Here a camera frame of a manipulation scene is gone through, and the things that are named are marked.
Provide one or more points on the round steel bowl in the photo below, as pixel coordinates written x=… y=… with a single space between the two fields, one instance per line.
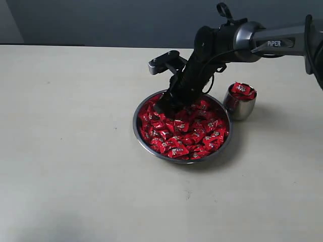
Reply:
x=205 y=136

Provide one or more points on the small steel cup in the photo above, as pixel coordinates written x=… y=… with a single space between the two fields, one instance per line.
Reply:
x=237 y=110

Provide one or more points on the red wrapped candy front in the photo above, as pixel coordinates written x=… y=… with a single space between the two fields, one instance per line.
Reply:
x=178 y=152

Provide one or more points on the red candy atop cup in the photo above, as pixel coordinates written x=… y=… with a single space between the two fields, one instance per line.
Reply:
x=242 y=89

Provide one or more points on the red candy inside cup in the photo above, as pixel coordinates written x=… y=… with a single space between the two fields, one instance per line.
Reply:
x=243 y=97

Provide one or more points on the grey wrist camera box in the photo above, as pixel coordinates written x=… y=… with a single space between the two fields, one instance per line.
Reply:
x=159 y=64

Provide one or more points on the red wrapped candy front-left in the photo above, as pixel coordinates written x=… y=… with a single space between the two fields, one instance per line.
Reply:
x=163 y=146

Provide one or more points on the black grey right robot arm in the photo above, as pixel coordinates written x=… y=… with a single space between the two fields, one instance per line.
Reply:
x=235 y=42

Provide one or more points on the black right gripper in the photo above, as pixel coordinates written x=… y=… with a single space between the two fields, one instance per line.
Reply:
x=188 y=85

